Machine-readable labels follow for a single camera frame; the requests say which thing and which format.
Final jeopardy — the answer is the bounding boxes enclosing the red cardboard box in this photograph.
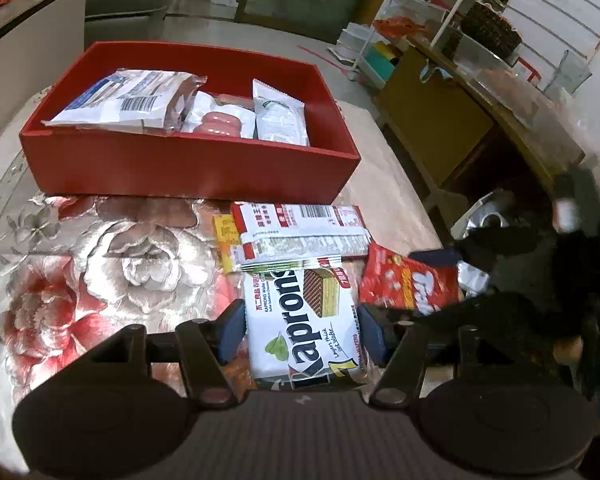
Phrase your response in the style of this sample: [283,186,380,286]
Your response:
[19,41,361,206]

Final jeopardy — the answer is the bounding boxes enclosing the blue and white snack packet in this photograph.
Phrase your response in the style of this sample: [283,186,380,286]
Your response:
[42,67,208,135]

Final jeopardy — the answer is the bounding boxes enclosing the red candy packet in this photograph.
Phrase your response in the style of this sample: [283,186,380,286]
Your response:
[357,241,467,317]

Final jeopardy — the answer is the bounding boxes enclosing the pink sausage packet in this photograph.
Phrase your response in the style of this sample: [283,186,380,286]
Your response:
[179,91,257,138]

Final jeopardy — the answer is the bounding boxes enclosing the orange snack packet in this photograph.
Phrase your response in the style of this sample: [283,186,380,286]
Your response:
[222,352,258,392]

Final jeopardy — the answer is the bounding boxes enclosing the floral tablecloth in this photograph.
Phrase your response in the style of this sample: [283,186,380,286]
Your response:
[0,85,447,466]

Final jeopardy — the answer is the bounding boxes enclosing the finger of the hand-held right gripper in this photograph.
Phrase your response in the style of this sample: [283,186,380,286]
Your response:
[387,292,583,348]
[409,230,551,283]

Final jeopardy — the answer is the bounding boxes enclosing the orange wrapper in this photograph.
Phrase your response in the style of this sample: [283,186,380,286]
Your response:
[371,15,427,37]

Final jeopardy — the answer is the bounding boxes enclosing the metal pot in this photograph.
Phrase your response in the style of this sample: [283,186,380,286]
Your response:
[451,189,520,242]

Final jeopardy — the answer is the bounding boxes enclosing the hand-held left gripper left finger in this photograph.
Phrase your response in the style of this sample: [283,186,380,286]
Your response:
[82,299,248,407]

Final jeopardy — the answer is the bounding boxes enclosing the white wafer packet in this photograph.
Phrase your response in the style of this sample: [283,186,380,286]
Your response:
[234,254,365,392]

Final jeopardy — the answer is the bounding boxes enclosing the yellow packet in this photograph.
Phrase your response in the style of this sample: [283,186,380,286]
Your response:
[212,212,242,275]

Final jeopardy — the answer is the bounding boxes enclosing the red and white long packet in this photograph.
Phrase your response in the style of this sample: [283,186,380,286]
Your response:
[229,201,372,262]

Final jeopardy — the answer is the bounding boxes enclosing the wicker basket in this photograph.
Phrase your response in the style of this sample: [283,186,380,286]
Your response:
[459,1,524,60]

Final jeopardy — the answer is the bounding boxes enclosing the wooden cabinet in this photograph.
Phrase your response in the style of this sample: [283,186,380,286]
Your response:
[374,35,587,213]

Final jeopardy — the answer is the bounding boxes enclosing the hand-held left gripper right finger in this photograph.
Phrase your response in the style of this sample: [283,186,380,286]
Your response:
[356,304,487,409]

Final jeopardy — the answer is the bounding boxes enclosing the white packet with green print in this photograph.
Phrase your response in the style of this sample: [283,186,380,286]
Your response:
[251,79,311,148]

